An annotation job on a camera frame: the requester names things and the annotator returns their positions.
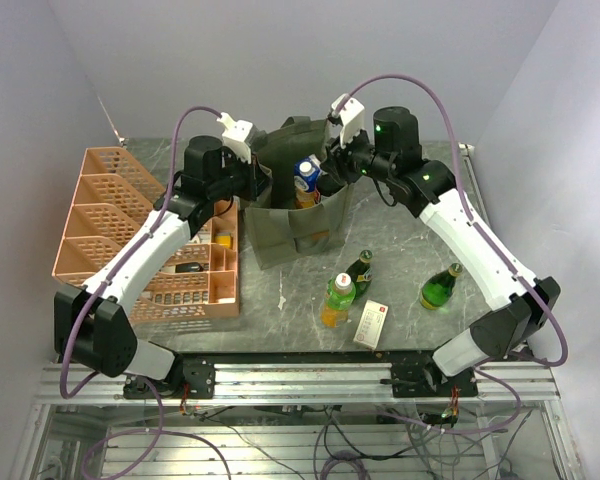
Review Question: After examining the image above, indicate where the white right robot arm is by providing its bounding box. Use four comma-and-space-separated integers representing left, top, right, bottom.
321, 99, 560, 396

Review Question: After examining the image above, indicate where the yellow grey small object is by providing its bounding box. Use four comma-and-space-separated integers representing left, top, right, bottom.
214, 231, 233, 249

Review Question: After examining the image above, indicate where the green glass bottle right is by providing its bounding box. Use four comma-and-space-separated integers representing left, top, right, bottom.
420, 263, 463, 310

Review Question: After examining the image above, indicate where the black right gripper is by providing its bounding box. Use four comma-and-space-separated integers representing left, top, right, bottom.
322, 120, 396, 184

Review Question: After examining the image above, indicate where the green glass bottle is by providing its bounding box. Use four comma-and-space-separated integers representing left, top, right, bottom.
346, 249, 373, 299
420, 263, 463, 310

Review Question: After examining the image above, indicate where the black device in basket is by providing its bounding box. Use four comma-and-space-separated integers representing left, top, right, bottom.
175, 262, 205, 273

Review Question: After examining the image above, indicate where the green tea plastic bottle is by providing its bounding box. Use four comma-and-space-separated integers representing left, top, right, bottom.
321, 272, 356, 328

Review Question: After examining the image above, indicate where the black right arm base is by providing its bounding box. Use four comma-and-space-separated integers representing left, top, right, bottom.
387, 363, 478, 398

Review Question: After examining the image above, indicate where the orange plastic organizer basket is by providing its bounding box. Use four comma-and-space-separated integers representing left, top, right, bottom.
51, 145, 242, 324

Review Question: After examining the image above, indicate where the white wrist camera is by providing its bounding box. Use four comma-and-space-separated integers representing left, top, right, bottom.
217, 112, 254, 164
330, 93, 365, 148

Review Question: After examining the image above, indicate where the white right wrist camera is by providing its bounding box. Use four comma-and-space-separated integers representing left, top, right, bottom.
330, 93, 365, 148

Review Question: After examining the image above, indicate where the green glass bottle centre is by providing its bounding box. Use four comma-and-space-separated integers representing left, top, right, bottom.
346, 249, 373, 299

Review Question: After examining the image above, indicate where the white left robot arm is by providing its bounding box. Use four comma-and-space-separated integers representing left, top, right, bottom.
54, 132, 269, 397

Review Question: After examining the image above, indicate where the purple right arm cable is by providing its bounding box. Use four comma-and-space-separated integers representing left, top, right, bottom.
312, 74, 570, 480

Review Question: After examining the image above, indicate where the aluminium rail frame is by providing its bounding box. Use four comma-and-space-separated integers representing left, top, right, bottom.
25, 361, 585, 479

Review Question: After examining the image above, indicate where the white medicine box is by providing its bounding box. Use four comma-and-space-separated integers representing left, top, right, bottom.
353, 300, 389, 350

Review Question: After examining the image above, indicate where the blue pineapple juice carton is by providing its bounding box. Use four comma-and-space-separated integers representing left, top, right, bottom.
294, 155, 322, 209

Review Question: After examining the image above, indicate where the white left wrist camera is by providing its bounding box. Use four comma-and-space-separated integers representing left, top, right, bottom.
217, 112, 254, 164

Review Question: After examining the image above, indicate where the green canvas tote bag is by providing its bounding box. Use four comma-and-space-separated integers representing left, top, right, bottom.
244, 116, 354, 270

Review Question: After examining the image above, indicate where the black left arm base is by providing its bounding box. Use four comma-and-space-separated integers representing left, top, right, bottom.
123, 354, 216, 400

